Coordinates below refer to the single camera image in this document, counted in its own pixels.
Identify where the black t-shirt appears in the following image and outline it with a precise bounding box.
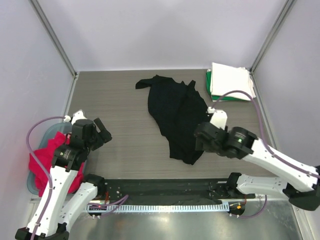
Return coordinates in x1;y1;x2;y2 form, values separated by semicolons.
135;75;210;165

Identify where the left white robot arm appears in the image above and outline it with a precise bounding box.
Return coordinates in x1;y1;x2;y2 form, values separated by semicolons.
15;111;112;240

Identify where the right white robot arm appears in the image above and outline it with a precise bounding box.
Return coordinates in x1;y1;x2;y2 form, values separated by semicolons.
194;122;320;211

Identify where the blue plastic basket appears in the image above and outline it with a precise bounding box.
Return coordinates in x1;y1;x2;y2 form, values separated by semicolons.
26;122;72;195

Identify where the red t-shirt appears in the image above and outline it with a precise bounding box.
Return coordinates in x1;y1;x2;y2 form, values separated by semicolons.
28;131;85;197

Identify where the folded green t-shirt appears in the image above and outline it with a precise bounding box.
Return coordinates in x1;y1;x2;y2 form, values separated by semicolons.
205;69;243;102

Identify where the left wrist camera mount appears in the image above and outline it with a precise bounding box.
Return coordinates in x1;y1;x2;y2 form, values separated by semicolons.
63;109;87;125

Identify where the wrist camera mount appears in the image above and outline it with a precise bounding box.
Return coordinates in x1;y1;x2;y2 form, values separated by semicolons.
207;107;228;130
63;109;87;125

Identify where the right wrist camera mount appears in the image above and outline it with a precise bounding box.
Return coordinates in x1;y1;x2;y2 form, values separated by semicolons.
207;107;228;130

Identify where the left aluminium frame post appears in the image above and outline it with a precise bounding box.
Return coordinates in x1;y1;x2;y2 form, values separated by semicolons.
28;0;79;79

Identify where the aluminium frame post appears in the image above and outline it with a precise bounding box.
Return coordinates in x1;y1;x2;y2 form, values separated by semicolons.
28;0;79;79
249;0;297;74

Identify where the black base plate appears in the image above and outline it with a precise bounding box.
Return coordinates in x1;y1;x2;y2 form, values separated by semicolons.
104;178;245;205

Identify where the slotted cable duct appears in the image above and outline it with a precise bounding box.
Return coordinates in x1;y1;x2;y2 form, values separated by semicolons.
84;202;230;214

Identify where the right aluminium frame post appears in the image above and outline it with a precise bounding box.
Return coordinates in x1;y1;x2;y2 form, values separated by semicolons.
249;0;297;74

